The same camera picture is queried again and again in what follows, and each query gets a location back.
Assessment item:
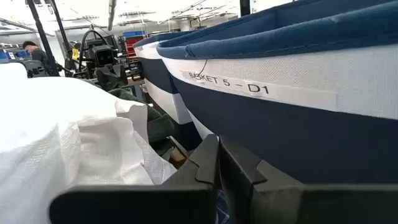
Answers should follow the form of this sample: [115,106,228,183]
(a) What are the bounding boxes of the white cloth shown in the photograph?
[0,63,178,224]

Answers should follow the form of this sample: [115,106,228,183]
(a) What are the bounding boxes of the white basket label strip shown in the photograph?
[181,70,338,112]

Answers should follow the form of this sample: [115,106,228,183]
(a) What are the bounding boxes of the person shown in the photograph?
[22,40,49,63]

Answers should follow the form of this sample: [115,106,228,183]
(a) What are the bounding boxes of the black frame pole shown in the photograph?
[26,0,60,77]
[49,0,73,52]
[239,0,251,17]

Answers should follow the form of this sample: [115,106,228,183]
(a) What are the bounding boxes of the red storage bin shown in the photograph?
[124,36,144,58]

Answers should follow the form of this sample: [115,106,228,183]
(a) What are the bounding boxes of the blue storage bin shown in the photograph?
[123,30,146,38]

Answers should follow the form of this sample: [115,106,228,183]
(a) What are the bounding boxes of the striped fabric basket with label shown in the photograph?
[156,0,398,184]

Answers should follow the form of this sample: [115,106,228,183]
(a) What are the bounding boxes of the blue plaid shirt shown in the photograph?
[216,189,233,224]

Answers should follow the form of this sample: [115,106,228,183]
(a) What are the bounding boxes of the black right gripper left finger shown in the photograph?
[49,133,220,224]

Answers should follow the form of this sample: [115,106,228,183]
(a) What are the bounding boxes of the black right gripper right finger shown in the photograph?
[219,136,398,224]

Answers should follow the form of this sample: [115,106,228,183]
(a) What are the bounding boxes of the navy white striped fabric basket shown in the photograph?
[132,30,218,152]

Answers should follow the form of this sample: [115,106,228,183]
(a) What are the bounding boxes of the dark green garment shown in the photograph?
[108,88,175,150]

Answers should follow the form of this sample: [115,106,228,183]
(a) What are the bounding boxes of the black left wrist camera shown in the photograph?
[92,45,115,67]

